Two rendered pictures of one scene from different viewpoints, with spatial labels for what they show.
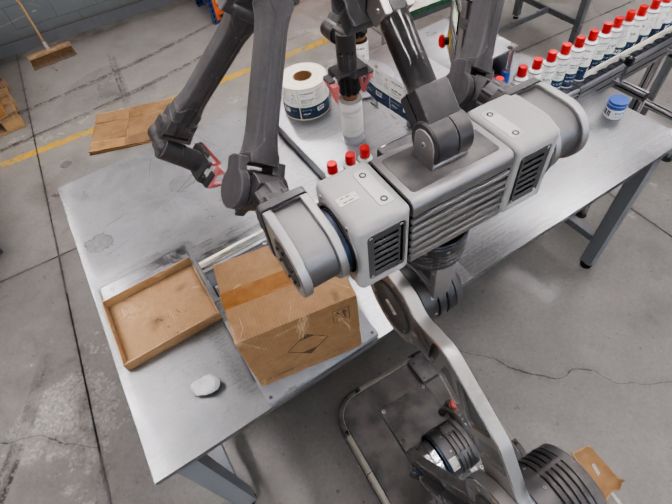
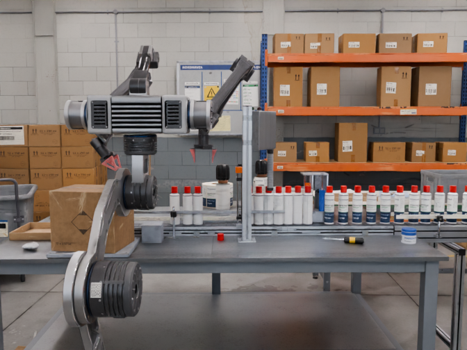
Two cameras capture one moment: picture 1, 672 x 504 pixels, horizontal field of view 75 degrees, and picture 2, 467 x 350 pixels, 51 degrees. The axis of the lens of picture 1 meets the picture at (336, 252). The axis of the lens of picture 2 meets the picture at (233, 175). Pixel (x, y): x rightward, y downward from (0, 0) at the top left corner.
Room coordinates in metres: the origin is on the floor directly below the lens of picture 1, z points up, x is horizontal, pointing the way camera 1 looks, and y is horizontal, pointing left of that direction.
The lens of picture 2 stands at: (-1.14, -1.35, 1.42)
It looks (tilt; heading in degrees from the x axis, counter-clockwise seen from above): 6 degrees down; 24
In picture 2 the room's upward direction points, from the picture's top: straight up
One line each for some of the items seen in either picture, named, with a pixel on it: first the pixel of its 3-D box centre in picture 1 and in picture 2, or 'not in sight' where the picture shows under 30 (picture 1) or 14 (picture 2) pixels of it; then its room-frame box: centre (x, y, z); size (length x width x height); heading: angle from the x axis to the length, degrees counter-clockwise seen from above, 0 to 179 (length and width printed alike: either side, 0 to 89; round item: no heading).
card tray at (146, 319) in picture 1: (160, 310); (48, 230); (0.77, 0.57, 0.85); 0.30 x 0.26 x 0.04; 115
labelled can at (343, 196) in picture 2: (531, 84); (343, 205); (1.43, -0.84, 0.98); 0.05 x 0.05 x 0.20
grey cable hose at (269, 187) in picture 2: not in sight; (269, 169); (1.17, -0.52, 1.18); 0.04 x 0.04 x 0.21
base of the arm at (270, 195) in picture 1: (280, 211); not in sight; (0.53, 0.08, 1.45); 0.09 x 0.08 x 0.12; 112
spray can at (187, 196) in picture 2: (352, 177); (187, 205); (1.08, -0.09, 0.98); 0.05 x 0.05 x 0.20
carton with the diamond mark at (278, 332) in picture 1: (291, 307); (93, 217); (0.62, 0.14, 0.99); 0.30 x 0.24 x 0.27; 105
